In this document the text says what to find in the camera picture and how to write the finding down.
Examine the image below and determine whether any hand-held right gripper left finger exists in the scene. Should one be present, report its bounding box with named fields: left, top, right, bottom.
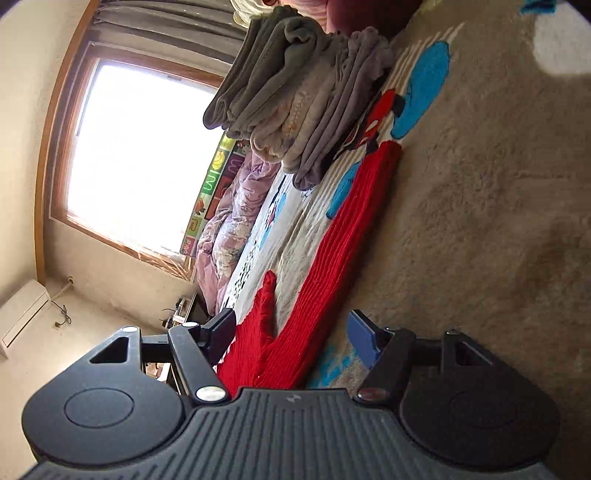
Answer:
left=88, top=307, right=237, bottom=406

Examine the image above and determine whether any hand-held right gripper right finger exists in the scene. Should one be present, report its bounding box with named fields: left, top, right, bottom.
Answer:
left=347, top=310, right=497, bottom=406

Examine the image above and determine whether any red knitted sweater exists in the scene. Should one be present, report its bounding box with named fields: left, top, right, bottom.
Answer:
left=216, top=141, right=402, bottom=398

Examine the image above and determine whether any dark desk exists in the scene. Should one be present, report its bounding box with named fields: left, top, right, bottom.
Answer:
left=159, top=295, right=218, bottom=328

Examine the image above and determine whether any purple floral duvet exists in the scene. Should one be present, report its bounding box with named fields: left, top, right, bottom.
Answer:
left=196, top=150, right=282, bottom=315

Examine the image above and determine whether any colourful alphabet headboard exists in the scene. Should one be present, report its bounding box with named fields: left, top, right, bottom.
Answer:
left=180, top=134, right=250, bottom=257

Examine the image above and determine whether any cartoon printed blanket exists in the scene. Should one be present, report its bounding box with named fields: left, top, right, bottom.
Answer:
left=217, top=0, right=591, bottom=480

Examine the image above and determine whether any window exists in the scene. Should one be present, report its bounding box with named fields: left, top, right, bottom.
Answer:
left=34, top=41, right=232, bottom=282

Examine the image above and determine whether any white air conditioner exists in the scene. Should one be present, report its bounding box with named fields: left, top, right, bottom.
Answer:
left=0, top=278, right=51, bottom=358

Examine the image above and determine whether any cream folded garment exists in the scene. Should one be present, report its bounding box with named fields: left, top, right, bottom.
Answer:
left=245, top=69, right=338, bottom=162

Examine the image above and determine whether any lavender grey folded garment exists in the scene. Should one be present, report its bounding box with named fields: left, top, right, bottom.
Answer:
left=281, top=27, right=395, bottom=191

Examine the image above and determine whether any grey curtain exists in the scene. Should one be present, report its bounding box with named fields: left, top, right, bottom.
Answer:
left=88, top=0, right=259, bottom=84

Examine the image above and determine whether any wall cable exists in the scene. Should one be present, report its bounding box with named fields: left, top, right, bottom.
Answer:
left=50, top=276, right=75, bottom=329

